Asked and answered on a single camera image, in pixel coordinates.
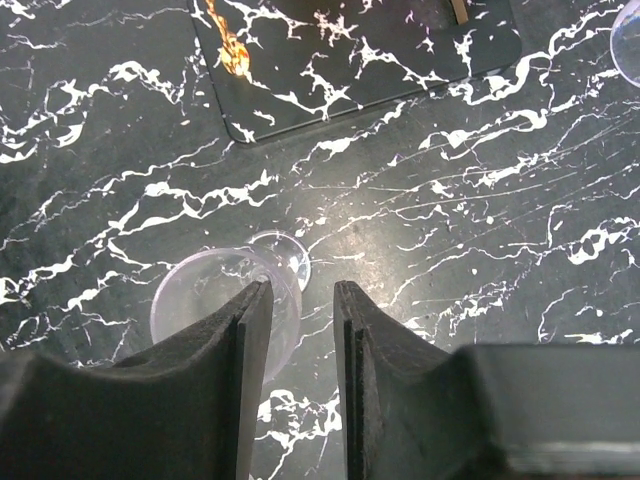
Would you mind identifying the gold wire wine glass rack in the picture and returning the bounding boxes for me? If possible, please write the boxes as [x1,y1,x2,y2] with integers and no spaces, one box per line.
[188,1,522,144]

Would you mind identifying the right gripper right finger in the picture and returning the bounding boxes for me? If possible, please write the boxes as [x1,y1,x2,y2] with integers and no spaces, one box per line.
[333,281,639,479]

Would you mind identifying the tall clear flute glass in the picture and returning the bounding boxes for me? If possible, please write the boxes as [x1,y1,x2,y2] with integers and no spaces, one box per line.
[149,230,311,383]

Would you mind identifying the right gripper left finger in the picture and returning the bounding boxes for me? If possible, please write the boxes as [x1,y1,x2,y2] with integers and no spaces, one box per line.
[1,282,274,479]

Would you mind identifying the clear wine glass front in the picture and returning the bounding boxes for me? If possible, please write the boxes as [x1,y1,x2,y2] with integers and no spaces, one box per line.
[609,0,640,88]

